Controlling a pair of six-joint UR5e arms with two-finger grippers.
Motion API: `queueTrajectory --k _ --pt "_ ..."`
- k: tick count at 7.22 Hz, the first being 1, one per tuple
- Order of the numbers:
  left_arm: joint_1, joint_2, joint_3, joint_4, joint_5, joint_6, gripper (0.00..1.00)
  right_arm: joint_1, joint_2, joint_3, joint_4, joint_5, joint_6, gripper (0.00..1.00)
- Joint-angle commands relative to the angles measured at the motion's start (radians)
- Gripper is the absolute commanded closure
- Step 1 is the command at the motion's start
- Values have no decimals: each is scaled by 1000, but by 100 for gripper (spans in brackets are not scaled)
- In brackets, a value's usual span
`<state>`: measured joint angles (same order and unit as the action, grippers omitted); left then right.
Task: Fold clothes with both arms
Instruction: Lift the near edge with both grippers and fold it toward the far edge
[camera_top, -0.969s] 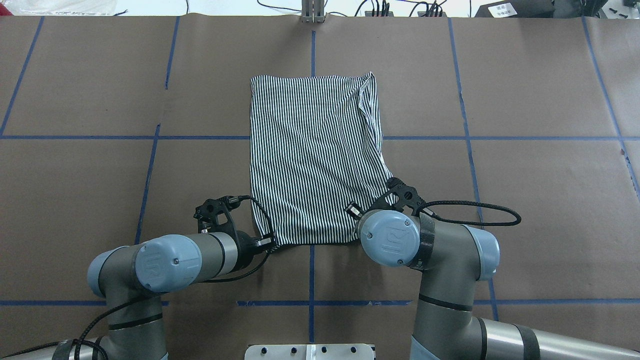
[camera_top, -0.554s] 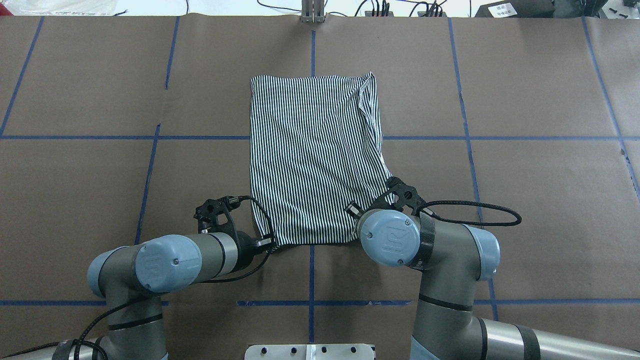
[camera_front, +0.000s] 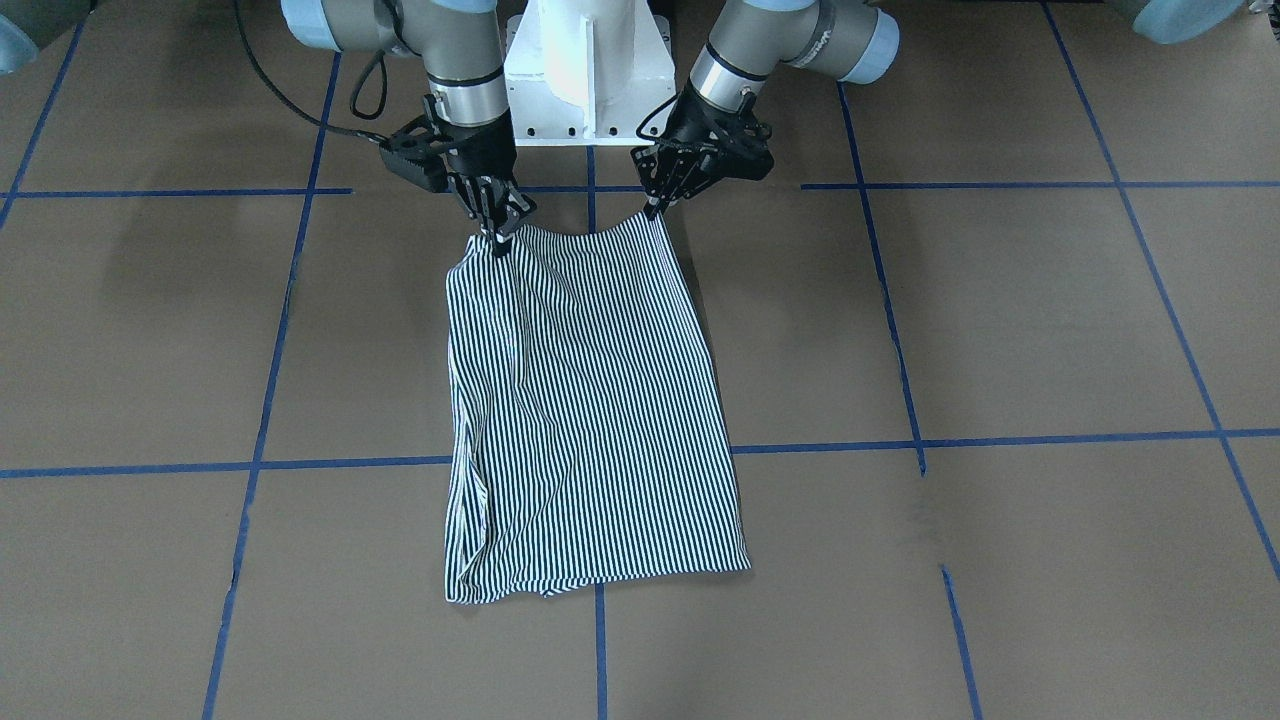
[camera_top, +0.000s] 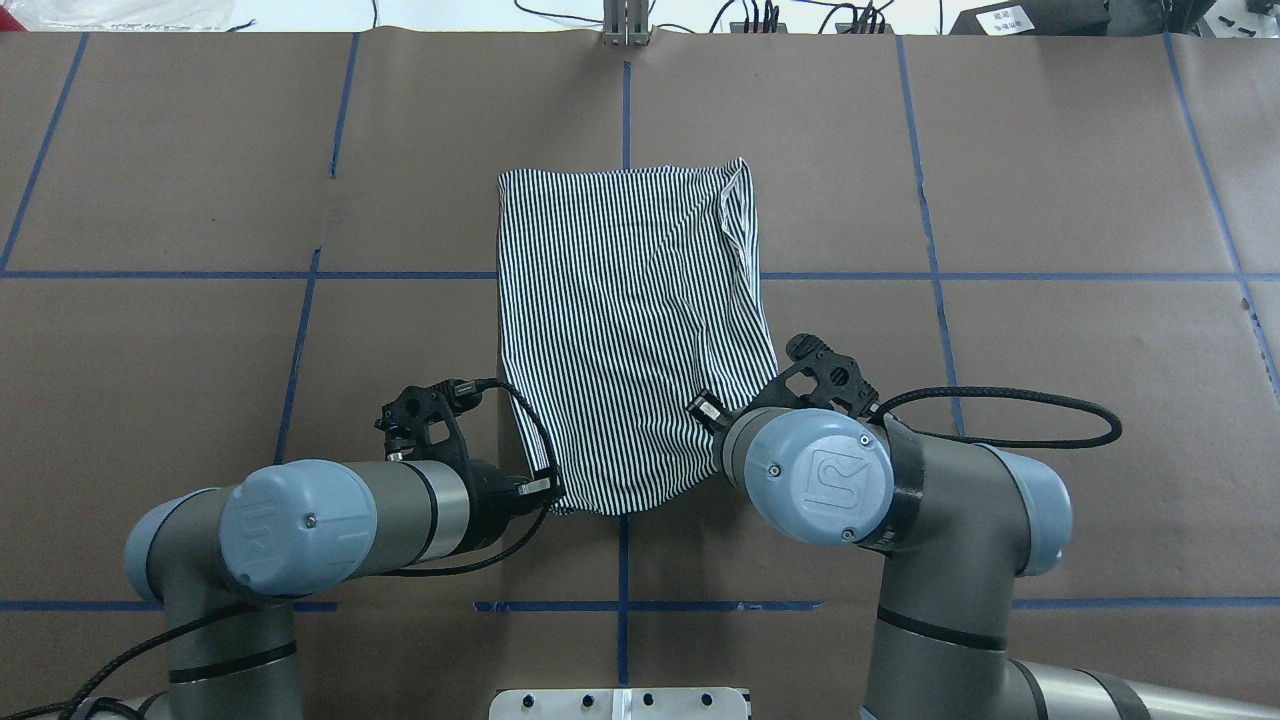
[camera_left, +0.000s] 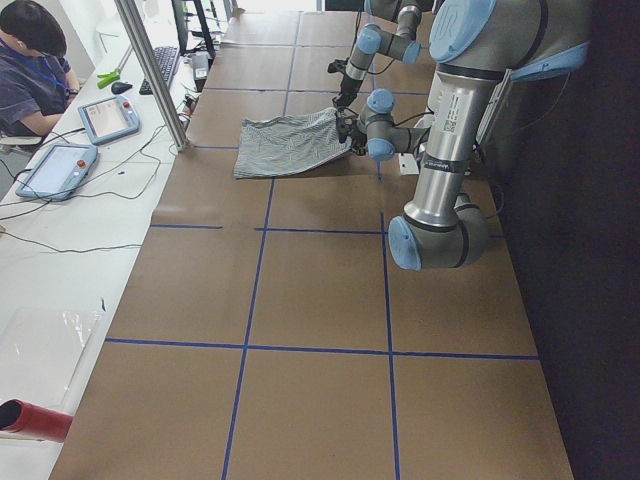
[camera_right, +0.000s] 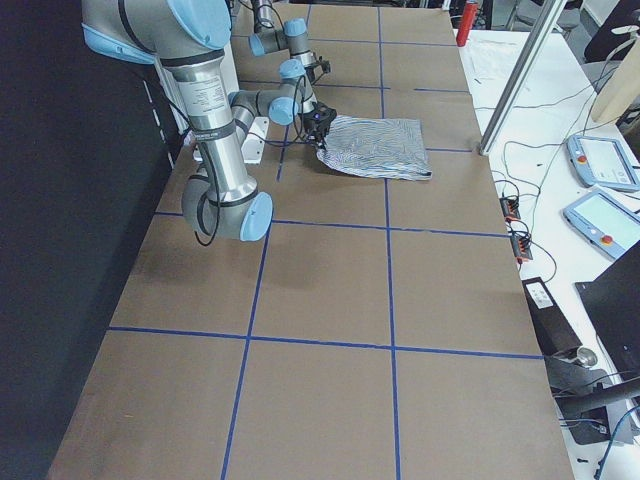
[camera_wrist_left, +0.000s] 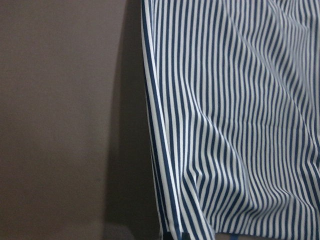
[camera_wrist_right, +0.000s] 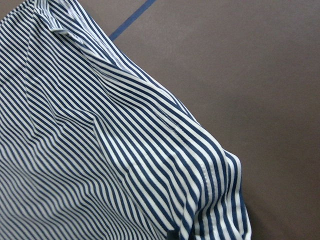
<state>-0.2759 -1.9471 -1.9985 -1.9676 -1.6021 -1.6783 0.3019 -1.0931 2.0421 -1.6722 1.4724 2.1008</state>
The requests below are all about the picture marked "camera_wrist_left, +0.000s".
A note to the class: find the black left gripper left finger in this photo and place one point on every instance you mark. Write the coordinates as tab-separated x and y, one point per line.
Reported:
166	236

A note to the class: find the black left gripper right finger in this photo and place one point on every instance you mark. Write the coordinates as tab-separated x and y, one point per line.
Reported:
185	236

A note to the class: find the blue white striped polo shirt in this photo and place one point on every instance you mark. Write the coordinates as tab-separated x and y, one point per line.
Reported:
233	99

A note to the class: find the brown paper table cover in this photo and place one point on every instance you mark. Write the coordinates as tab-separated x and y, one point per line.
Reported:
75	160

